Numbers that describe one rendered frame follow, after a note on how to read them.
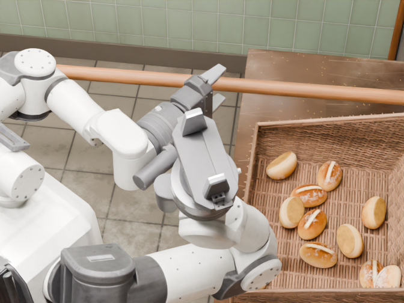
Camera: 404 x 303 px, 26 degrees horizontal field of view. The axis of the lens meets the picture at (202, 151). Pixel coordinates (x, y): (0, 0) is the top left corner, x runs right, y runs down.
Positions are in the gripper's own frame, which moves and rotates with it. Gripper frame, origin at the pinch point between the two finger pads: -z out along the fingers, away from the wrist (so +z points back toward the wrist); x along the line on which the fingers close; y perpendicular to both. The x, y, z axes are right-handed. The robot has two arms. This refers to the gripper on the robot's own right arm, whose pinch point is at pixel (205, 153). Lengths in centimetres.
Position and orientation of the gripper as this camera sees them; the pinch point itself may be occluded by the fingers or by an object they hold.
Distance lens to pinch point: 102.9
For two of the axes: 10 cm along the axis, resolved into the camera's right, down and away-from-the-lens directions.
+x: -3.2, -9.1, 2.7
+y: 9.5, -3.1, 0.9
